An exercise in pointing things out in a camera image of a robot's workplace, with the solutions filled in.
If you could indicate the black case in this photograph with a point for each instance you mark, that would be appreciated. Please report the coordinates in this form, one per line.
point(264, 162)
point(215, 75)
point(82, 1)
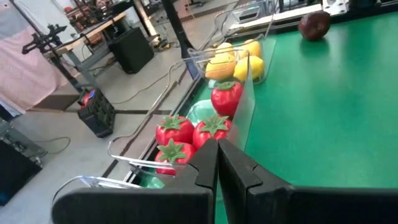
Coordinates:
point(15, 174)

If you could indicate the large pink fabric object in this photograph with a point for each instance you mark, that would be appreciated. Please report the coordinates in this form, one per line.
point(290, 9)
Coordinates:
point(28, 74)

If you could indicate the yellow lemon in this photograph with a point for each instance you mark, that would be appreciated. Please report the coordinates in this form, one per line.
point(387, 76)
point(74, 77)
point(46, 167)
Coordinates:
point(256, 67)
point(225, 48)

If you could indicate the red strawberry toy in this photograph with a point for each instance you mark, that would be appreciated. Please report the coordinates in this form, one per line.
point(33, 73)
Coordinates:
point(227, 99)

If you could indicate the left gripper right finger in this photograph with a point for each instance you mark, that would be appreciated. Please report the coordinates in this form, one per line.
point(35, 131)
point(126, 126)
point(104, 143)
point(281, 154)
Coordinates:
point(311, 208)

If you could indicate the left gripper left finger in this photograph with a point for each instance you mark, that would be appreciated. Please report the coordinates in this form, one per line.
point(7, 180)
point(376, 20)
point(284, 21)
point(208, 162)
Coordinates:
point(140, 208)

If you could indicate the green table mat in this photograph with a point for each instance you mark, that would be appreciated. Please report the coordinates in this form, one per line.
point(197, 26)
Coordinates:
point(326, 124)

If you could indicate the wooden top desk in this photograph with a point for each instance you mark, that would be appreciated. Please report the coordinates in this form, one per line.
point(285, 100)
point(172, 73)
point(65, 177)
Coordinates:
point(93, 29)

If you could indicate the dark red apple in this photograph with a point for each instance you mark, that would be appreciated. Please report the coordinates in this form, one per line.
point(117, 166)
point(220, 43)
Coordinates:
point(314, 26)

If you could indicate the orange-yellow lemon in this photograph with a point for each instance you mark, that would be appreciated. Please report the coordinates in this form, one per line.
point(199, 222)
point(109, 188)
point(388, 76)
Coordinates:
point(219, 68)
point(253, 48)

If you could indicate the black speaker box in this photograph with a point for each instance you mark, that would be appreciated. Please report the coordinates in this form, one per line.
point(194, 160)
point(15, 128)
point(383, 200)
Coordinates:
point(130, 49)

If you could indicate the black upright post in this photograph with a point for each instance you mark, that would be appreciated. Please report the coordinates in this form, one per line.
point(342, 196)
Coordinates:
point(180, 37)

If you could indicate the clear plastic bin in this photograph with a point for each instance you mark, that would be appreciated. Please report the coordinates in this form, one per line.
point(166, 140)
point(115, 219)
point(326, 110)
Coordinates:
point(267, 62)
point(245, 109)
point(102, 183)

